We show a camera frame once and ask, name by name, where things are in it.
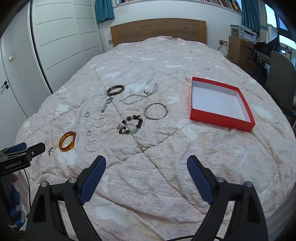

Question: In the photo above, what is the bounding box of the white printer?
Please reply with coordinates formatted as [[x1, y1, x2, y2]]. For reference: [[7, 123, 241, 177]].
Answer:
[[230, 25, 257, 44]]

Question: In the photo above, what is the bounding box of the silver chain necklace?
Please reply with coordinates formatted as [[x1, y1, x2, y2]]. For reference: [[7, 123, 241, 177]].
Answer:
[[120, 83, 159, 105]]

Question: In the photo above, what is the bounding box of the black bag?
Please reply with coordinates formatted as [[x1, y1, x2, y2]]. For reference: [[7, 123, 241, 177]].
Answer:
[[251, 37, 280, 60]]

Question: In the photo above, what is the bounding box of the grey office chair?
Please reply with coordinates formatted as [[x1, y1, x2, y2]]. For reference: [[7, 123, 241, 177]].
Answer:
[[265, 51, 295, 128]]

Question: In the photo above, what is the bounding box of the wooden dresser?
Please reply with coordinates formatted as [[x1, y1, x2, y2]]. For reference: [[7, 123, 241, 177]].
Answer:
[[227, 36, 256, 75]]

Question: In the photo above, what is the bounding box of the teal curtain right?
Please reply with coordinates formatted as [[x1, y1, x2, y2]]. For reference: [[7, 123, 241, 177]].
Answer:
[[241, 0, 260, 33]]

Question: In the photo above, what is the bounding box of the amber translucent bangle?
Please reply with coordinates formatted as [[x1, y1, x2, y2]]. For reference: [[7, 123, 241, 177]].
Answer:
[[58, 131, 76, 152]]

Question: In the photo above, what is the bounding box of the teal curtain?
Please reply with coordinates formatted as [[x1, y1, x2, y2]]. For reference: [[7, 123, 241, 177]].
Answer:
[[95, 0, 115, 23], [241, 0, 260, 33]]

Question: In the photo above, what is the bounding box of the beige patterned quilt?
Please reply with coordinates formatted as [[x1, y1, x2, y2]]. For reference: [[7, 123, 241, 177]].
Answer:
[[16, 37, 295, 240]]

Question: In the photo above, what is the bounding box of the large twisted silver hoop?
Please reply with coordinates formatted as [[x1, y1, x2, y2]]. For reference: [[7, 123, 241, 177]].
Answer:
[[87, 139, 100, 153]]

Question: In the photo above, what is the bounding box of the silver rhinestone watch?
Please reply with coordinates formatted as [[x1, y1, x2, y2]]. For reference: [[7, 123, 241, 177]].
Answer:
[[101, 97, 113, 113]]

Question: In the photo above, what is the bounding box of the dark beaded bracelet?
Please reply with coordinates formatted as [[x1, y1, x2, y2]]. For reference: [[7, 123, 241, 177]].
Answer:
[[117, 114, 144, 135]]

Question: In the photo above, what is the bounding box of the thin silver bangle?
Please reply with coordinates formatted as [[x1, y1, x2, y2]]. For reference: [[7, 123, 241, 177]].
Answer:
[[144, 102, 168, 121]]

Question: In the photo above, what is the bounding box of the row of books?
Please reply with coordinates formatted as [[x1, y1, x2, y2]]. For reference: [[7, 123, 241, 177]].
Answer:
[[111, 0, 242, 13]]

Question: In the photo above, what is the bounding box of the white sliding wardrobe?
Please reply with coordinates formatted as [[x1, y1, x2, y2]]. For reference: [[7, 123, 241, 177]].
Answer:
[[30, 0, 103, 92]]

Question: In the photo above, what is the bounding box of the teal curtain left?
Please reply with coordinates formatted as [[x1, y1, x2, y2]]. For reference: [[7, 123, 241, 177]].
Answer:
[[95, 0, 115, 23]]

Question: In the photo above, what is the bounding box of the white door with handle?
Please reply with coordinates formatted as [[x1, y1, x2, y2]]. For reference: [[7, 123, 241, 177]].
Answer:
[[0, 37, 30, 149]]

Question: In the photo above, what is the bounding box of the red shallow box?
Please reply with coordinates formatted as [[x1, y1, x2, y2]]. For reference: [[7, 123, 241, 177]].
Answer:
[[190, 77, 255, 132]]

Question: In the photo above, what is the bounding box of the dark brown bangle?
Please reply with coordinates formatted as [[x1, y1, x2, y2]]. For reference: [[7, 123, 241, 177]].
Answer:
[[106, 85, 125, 97]]

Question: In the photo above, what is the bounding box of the wooden headboard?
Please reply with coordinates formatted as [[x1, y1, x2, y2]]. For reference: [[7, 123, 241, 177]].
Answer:
[[110, 18, 207, 46]]

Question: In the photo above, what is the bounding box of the wall power socket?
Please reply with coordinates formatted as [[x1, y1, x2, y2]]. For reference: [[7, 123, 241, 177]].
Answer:
[[219, 40, 228, 46]]

